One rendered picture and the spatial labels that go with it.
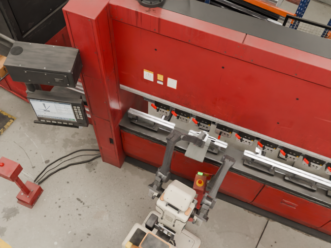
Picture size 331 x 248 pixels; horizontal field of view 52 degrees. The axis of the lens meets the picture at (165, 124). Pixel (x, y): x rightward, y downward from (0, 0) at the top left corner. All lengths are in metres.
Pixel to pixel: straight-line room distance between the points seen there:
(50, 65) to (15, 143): 2.23
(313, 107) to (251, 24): 0.72
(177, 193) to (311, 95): 1.18
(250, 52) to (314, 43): 0.41
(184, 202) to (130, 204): 1.50
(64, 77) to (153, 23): 0.77
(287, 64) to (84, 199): 2.77
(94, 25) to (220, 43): 0.84
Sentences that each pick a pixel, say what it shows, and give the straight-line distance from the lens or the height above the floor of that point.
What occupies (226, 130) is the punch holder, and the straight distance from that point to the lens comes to 3.04.
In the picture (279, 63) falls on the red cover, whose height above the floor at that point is 2.23.
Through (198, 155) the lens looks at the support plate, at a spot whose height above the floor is 1.00.
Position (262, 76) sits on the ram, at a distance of 2.43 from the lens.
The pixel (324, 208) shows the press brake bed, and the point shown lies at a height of 0.75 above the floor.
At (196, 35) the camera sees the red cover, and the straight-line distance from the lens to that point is 2.32.
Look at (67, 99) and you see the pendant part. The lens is 2.83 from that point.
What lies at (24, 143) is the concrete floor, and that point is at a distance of 4.64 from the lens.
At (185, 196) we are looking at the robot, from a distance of 2.59.
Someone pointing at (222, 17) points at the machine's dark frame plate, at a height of 2.30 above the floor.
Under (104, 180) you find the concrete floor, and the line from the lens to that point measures 4.17.
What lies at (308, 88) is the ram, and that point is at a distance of 2.45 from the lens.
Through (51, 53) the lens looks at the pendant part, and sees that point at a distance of 2.69.
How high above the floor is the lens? 3.80
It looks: 57 degrees down
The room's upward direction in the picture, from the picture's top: 4 degrees clockwise
